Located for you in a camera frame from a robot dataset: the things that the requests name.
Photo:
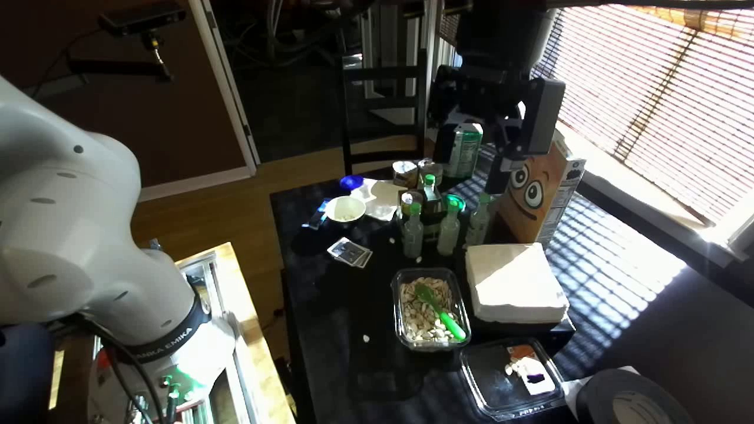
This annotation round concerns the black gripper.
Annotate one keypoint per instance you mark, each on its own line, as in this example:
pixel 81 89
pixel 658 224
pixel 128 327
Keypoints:
pixel 500 44

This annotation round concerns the clear plastic food container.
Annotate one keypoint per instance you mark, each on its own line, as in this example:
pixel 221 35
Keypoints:
pixel 415 324

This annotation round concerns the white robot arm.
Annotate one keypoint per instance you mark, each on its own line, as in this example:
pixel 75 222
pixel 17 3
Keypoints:
pixel 66 201

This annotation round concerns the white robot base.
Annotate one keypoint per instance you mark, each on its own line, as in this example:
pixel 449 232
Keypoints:
pixel 205 381

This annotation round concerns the white green carton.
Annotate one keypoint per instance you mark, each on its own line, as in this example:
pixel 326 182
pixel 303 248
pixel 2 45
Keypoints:
pixel 466 149

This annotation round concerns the black wooden chair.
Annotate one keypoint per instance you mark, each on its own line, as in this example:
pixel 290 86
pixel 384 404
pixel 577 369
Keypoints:
pixel 376 105

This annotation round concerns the brown paper bag with face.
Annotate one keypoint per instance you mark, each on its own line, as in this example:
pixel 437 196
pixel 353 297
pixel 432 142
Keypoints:
pixel 540 192

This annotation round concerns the green black bottle carton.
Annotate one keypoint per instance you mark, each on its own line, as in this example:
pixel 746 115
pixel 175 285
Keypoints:
pixel 441 221

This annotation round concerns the white paper napkin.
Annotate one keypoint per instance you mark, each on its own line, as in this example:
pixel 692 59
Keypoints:
pixel 381 199

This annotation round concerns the blue round lid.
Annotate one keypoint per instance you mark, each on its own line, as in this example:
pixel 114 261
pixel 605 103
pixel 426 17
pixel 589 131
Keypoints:
pixel 350 182

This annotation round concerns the white bowl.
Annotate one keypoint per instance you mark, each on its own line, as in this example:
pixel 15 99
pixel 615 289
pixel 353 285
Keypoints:
pixel 346 211

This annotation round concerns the white foam block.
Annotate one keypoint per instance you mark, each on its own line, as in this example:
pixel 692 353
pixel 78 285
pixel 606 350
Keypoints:
pixel 513 284

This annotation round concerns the green plastic spoon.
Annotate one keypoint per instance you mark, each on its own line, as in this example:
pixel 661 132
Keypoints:
pixel 443 317

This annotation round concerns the black plastic tray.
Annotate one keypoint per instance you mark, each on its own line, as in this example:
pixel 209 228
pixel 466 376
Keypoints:
pixel 513 381

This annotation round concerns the grey duct tape roll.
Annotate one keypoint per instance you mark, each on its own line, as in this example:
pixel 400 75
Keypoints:
pixel 624 396

